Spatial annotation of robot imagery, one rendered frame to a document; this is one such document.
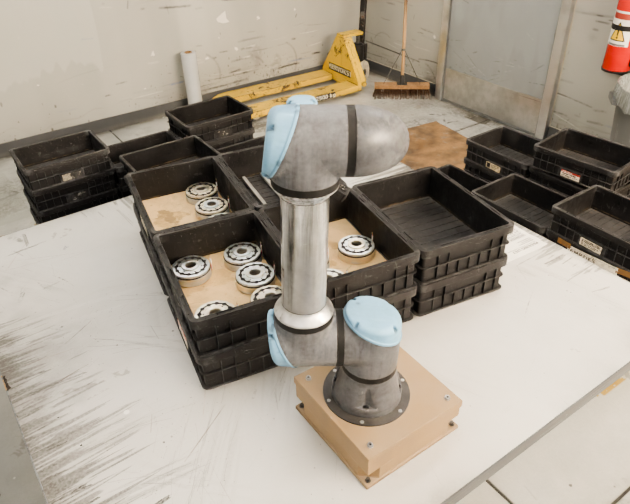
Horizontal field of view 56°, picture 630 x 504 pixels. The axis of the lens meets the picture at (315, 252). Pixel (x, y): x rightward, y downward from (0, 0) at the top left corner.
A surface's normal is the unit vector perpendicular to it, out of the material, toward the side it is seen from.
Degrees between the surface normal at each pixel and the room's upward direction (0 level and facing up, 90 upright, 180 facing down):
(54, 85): 90
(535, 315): 0
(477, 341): 0
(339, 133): 54
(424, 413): 2
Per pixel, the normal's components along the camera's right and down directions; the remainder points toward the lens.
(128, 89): 0.58, 0.46
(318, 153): 0.04, 0.48
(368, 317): 0.15, -0.81
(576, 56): -0.82, 0.34
